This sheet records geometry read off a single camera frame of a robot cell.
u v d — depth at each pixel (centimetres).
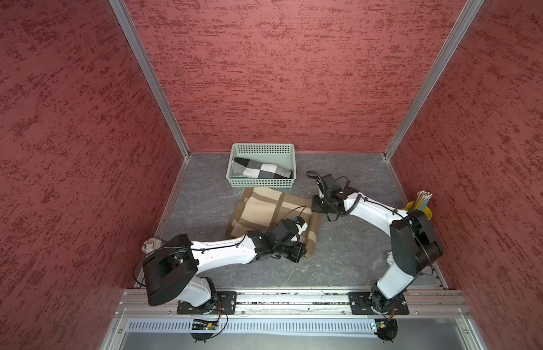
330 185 73
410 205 89
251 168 107
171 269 42
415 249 50
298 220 74
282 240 64
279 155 118
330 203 67
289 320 71
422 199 83
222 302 74
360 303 74
